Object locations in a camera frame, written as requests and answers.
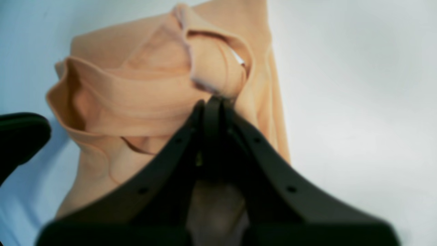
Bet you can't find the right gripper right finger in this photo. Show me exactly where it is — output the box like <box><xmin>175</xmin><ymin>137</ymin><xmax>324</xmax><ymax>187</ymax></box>
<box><xmin>222</xmin><ymin>99</ymin><xmax>399</xmax><ymax>246</ymax></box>

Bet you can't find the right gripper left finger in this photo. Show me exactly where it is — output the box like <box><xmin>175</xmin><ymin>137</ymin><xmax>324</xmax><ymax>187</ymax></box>
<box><xmin>37</xmin><ymin>96</ymin><xmax>223</xmax><ymax>246</ymax></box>

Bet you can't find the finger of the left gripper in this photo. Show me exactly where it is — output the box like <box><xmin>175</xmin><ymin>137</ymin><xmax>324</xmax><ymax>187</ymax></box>
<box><xmin>0</xmin><ymin>112</ymin><xmax>52</xmax><ymax>184</ymax></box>

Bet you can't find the peach orange T-shirt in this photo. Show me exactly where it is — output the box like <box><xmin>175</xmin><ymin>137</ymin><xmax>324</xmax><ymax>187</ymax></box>
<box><xmin>47</xmin><ymin>0</ymin><xmax>290</xmax><ymax>220</ymax></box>

